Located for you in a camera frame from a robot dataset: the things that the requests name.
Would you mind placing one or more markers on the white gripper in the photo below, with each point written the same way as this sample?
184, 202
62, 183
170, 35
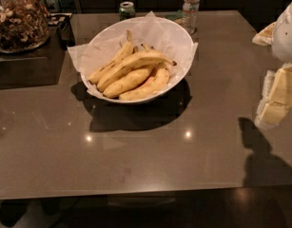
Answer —
286, 35

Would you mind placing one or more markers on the long top banana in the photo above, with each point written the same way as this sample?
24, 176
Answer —
131, 62

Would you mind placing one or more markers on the front right banana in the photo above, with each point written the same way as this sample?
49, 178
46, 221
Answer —
155, 83

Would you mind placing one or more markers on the middle yellow banana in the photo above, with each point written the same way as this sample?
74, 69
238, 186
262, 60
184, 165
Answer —
133, 79

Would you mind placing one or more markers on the back left banana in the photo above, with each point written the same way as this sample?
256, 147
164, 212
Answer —
123, 52

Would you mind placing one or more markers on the white bowl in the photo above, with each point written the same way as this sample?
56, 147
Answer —
171, 79

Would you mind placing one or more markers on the clear plastic water bottle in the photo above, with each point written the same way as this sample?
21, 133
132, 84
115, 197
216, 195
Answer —
190, 12

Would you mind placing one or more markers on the white paper liner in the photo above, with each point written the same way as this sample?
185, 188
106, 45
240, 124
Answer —
158, 35

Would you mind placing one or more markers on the green soda can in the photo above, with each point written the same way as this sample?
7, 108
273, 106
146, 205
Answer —
126, 10

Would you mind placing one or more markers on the small dark tray items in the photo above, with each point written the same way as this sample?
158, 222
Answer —
58, 19

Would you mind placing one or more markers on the dark raised counter block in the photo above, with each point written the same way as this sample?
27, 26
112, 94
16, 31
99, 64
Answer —
39, 67

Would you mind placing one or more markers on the glass jar of nuts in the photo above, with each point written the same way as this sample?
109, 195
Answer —
23, 25

